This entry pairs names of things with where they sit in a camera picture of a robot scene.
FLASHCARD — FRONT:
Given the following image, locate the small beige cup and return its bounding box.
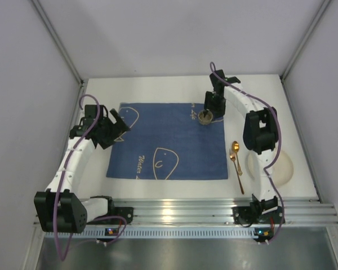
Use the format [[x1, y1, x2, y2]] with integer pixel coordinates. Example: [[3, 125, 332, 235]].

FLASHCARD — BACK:
[[198, 110, 214, 125]]

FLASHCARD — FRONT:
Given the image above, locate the blue cloth placemat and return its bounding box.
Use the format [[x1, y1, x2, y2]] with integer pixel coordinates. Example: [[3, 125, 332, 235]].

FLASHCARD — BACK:
[[106, 103, 229, 181]]

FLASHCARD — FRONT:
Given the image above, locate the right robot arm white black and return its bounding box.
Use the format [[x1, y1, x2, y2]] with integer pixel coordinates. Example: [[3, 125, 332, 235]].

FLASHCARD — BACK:
[[199, 63, 281, 215]]

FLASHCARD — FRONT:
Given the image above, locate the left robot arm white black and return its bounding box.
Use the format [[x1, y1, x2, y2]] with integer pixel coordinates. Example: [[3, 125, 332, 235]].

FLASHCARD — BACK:
[[34, 105, 129, 233]]

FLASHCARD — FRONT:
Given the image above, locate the copper spoon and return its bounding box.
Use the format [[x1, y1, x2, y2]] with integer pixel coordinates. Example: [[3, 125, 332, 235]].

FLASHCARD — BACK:
[[230, 140, 245, 195]]

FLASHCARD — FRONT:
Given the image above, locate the copper fork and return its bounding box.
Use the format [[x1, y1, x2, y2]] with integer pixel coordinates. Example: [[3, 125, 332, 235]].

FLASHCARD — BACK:
[[229, 149, 242, 176]]

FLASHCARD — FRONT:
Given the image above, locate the white paper plate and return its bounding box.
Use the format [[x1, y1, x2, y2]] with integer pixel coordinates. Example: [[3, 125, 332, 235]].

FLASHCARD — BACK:
[[246, 150, 294, 187]]

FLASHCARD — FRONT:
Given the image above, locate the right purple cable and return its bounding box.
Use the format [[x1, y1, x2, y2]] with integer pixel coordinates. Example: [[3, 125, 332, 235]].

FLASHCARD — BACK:
[[209, 61, 285, 244]]

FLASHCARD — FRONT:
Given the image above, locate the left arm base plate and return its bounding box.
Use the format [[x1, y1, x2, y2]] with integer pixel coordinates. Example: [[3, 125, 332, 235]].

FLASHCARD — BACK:
[[89, 206, 134, 225]]

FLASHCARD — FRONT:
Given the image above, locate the slotted cable duct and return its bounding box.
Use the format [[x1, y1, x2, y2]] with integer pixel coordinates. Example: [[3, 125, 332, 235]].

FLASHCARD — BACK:
[[45, 227, 275, 239]]

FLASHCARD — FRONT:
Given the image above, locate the aluminium frame rail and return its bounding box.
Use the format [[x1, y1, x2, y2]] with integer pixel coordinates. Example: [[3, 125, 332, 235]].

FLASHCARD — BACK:
[[32, 198, 338, 227]]

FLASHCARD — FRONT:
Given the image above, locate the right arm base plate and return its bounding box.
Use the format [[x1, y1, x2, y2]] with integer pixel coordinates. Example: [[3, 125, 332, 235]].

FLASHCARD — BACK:
[[232, 206, 283, 227]]

